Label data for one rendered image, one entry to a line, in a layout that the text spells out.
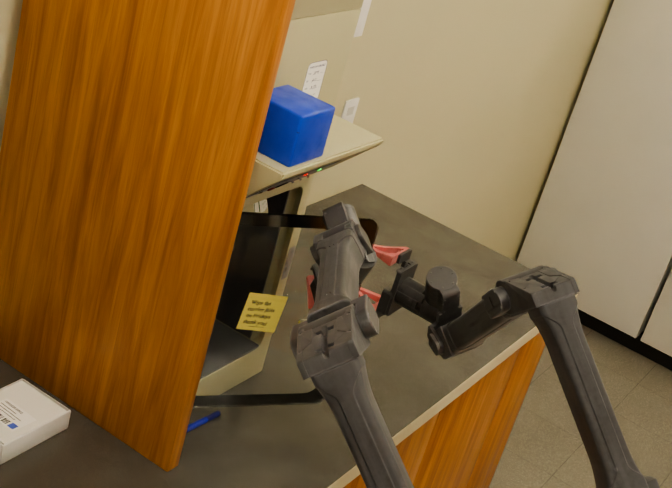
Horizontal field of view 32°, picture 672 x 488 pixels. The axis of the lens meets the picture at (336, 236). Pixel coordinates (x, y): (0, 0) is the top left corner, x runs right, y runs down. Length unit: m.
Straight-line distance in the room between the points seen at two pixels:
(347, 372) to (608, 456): 0.51
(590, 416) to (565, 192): 3.33
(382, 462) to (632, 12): 3.59
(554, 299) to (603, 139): 3.22
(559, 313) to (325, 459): 0.64
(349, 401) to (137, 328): 0.67
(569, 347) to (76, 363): 0.88
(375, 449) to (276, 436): 0.82
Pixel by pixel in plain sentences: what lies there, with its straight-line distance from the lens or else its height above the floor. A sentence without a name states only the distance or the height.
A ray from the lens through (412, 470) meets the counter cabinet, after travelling 2.70.
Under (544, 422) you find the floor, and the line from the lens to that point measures 4.43.
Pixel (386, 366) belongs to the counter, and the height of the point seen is 0.94.
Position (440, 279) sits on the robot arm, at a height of 1.30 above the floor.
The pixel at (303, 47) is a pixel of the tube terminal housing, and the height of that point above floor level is 1.66.
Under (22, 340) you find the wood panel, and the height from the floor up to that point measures 1.01.
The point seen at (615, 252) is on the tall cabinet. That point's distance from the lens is 5.04.
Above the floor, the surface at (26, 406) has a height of 0.98.
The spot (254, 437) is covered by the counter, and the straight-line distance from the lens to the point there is 2.21.
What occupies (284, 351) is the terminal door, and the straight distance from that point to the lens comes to 2.15.
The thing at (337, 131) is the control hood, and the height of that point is 1.51.
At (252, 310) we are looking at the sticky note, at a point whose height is 1.20.
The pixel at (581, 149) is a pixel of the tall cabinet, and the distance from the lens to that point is 4.99.
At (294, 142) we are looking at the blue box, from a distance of 1.85.
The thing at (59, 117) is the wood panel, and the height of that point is 1.45.
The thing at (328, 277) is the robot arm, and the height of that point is 1.48.
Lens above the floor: 2.22
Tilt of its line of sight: 25 degrees down
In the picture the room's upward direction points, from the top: 16 degrees clockwise
